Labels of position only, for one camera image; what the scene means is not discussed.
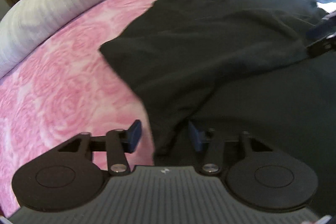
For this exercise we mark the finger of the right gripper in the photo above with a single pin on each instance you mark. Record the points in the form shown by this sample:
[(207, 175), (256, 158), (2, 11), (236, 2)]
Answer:
[(320, 44), (324, 29)]

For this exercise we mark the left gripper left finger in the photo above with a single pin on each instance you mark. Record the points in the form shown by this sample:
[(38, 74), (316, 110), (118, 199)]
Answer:
[(116, 143)]

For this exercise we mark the pink rose blanket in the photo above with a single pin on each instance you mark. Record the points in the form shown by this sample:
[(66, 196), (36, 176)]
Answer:
[(65, 87)]

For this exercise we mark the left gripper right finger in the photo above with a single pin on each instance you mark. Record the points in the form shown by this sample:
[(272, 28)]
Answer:
[(218, 150)]

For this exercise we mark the black t-shirt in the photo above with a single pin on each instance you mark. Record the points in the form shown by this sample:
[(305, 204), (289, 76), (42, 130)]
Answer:
[(236, 65)]

